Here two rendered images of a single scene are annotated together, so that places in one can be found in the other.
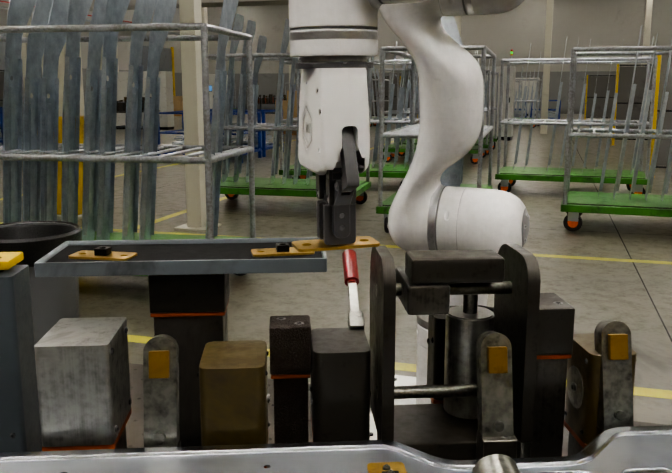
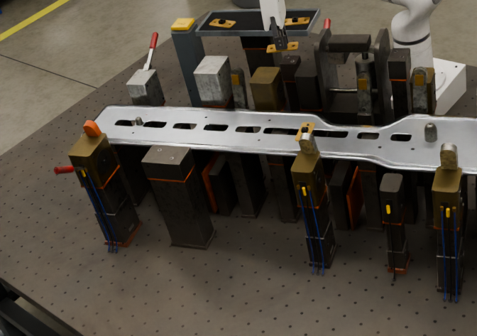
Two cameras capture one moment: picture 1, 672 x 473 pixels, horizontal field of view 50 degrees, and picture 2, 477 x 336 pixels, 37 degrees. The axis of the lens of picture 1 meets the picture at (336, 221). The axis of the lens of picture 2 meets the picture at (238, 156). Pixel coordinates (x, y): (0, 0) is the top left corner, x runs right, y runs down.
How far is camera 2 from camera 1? 136 cm
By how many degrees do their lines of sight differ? 40
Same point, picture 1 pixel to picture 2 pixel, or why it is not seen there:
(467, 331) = (360, 67)
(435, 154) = not seen: outside the picture
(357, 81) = (272, 1)
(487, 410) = (360, 103)
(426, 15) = not seen: outside the picture
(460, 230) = not seen: outside the picture
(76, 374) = (208, 82)
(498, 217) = not seen: outside the picture
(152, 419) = (236, 98)
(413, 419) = (346, 99)
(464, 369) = not seen: hidden behind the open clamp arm
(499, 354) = (363, 82)
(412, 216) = not seen: outside the picture
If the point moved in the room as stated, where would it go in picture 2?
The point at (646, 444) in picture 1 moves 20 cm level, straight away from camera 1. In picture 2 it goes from (415, 123) to (461, 87)
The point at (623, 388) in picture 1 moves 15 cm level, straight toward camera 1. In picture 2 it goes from (422, 96) to (387, 125)
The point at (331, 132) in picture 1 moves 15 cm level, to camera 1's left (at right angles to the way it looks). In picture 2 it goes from (265, 19) to (213, 18)
